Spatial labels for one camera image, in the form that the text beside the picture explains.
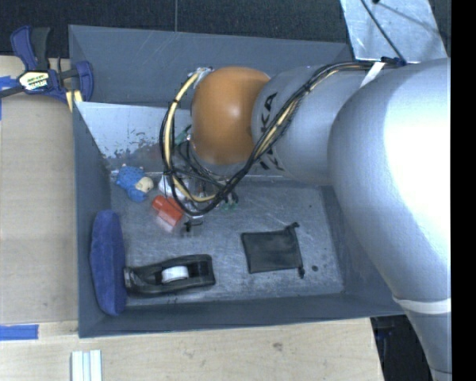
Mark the blue toy animal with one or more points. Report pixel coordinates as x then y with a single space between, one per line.
131 181

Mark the dark blue sponge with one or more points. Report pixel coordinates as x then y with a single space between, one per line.
108 260

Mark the black tape dispenser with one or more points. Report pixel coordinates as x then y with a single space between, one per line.
174 276

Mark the grey metal bin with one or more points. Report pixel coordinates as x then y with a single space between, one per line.
230 248

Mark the pale wood board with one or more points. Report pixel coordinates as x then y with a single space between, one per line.
35 212

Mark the orange-red and clear plastic box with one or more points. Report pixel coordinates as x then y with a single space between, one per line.
167 210

